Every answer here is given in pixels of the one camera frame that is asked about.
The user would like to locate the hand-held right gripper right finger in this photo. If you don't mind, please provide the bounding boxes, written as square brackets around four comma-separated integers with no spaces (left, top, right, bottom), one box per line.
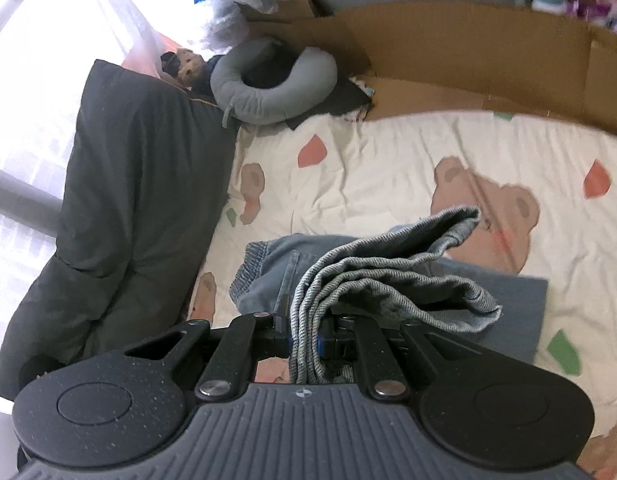
[315,312,481,402]

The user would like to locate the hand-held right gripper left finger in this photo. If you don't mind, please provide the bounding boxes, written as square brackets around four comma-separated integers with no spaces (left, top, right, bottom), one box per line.
[123,295,295,402]

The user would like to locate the blue denim jeans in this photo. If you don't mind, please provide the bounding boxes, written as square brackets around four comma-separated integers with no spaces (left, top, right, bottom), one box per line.
[229,205,549,386]

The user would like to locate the cream bear print bedsheet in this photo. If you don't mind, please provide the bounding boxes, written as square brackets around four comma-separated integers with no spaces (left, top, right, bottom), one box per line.
[186,110,617,480]

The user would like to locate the dark grey pillow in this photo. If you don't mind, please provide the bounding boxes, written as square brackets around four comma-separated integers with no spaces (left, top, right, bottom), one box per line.
[0,59,239,401]

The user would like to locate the floral patterned cloth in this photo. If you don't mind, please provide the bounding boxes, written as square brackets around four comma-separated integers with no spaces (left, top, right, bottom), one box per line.
[345,85,376,123]

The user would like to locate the grey neck pillow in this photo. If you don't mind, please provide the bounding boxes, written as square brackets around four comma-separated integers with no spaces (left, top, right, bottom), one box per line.
[210,36,338,128]

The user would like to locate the black cloth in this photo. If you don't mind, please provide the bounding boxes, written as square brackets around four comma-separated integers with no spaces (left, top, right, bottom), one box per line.
[248,42,371,131]

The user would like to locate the brown teddy bear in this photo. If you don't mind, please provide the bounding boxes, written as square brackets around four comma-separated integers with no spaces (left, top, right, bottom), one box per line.
[160,48,224,96]

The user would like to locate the pink cushion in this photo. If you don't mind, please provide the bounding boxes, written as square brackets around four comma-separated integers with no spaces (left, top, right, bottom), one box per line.
[121,30,189,92]

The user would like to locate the pale grey crumpled bundle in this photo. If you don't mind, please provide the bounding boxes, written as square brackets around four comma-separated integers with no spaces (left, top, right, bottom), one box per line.
[188,0,249,56]

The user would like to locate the brown cardboard sheet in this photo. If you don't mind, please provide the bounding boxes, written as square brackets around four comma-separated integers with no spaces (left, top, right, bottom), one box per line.
[243,0,617,136]

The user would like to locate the purple and white packet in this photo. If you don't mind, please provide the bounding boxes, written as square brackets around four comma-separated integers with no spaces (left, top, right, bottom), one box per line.
[563,0,617,36]

